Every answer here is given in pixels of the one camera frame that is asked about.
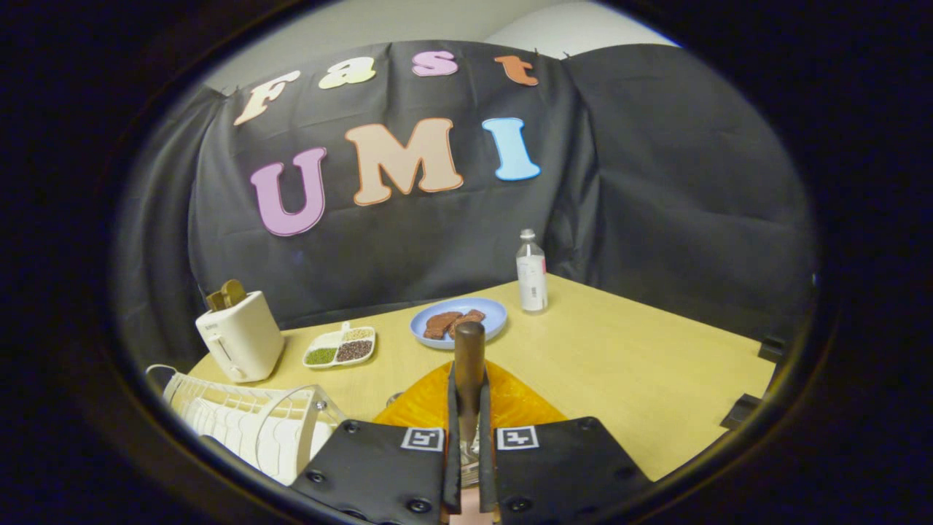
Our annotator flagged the white divided dish with beans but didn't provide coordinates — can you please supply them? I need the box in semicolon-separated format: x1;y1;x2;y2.
302;322;377;369

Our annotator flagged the white wire dish rack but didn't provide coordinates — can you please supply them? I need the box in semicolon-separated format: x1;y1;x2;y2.
146;365;347;487

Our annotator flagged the clear bottle with white label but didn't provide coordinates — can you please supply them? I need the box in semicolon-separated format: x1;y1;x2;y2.
516;229;548;314

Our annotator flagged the wooden-handled spoon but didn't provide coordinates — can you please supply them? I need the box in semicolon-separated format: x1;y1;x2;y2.
453;322;486;442

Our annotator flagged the black backdrop cloth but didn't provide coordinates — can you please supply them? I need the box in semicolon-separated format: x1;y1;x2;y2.
113;40;817;373

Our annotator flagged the metal wire basket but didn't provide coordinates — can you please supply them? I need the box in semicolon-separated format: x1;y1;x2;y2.
461;434;483;488

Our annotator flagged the white toaster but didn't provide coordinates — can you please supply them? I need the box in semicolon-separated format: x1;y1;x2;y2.
195;291;285;384

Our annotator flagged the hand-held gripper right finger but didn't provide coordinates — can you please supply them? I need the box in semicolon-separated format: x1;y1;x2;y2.
477;359;653;523

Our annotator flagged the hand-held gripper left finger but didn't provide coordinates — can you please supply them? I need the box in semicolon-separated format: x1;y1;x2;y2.
292;361;462;524

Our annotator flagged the blue plate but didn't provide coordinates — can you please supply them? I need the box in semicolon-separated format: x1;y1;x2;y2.
410;297;508;350

